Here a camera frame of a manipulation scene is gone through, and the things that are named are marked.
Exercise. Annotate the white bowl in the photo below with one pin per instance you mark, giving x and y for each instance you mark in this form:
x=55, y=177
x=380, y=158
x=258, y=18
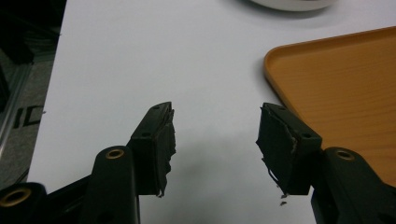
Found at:
x=292, y=4

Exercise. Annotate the orange wood-grain tray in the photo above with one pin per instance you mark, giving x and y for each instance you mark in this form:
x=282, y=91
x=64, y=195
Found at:
x=342, y=90

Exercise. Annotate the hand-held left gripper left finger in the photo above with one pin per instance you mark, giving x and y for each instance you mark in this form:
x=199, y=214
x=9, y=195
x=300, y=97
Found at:
x=152, y=149

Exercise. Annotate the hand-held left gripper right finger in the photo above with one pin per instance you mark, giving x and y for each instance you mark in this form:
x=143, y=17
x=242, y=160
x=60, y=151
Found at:
x=289, y=146

